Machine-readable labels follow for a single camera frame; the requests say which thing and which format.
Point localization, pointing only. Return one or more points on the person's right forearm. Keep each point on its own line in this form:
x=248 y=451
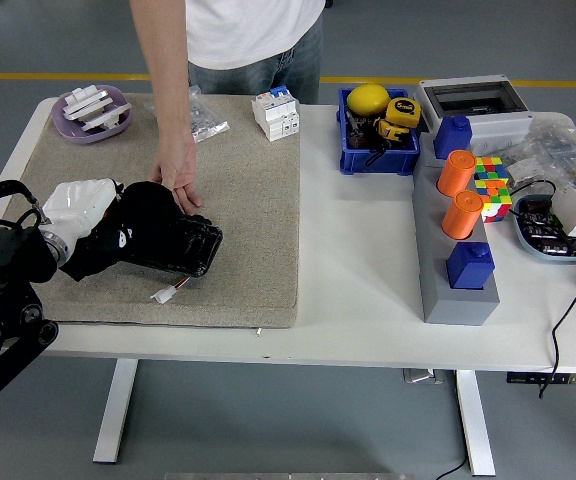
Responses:
x=170 y=100

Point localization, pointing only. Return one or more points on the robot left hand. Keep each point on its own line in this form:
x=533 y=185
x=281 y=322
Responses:
x=75 y=207

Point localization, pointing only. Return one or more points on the grey-brown mat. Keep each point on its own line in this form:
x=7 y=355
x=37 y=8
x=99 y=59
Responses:
x=248 y=200

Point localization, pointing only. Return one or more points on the white plastic clip part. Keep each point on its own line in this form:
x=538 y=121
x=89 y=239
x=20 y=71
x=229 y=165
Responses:
x=85 y=100
x=110 y=116

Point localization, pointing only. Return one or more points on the clear bag of screws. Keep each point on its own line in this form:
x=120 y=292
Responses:
x=208 y=125

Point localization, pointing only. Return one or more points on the white circuit breaker blue switch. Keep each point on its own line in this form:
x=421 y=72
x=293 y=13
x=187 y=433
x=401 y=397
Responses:
x=275 y=117

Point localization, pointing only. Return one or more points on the black cracked glass panel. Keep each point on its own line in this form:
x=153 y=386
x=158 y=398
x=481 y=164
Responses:
x=198 y=245

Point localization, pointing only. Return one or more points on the person's right hand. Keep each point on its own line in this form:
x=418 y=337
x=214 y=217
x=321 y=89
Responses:
x=178 y=167

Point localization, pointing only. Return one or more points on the grey white distribution box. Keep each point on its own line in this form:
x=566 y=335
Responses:
x=498 y=122

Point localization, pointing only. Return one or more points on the yellow lemon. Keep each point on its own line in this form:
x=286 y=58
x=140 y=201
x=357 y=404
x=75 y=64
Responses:
x=368 y=100

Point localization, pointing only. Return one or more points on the grey shape sorter base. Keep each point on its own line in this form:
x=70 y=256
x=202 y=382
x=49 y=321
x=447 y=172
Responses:
x=448 y=305

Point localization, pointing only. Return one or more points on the light blue tray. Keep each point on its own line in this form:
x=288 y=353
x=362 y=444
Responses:
x=528 y=245

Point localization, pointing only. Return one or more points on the dark brown item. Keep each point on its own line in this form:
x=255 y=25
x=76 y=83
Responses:
x=359 y=140

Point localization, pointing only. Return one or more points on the purple tray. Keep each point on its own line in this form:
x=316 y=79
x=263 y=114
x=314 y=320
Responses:
x=65 y=127

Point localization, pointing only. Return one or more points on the yellow tape measure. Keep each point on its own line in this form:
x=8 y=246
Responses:
x=404 y=111

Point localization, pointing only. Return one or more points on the black electronic modules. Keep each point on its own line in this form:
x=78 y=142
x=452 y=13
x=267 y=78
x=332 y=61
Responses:
x=540 y=225

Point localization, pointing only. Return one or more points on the yellow and black tool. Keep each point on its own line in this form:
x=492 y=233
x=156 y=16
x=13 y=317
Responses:
x=390 y=130

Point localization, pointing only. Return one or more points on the person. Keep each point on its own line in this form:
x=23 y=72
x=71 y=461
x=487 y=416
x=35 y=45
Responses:
x=248 y=30

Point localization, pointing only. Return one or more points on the clear bags of parts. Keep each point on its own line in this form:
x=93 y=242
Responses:
x=563 y=150

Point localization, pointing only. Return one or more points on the grey box under table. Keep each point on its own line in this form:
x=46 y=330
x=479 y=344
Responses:
x=420 y=376

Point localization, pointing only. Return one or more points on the blue plastic bin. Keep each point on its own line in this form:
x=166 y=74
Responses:
x=378 y=162

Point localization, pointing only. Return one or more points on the orange cylinder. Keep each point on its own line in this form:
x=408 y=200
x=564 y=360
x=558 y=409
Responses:
x=460 y=215
x=455 y=175

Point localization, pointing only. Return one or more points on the white table leg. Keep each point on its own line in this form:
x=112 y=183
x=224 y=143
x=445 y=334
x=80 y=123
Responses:
x=113 y=410
x=475 y=425

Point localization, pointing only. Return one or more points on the black table control panel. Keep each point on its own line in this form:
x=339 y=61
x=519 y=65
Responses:
x=548 y=379

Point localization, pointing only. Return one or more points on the colourful puzzle cube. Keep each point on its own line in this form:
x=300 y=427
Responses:
x=495 y=192

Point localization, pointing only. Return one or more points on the blue block with knob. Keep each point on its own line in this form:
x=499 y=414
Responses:
x=468 y=270
x=450 y=137

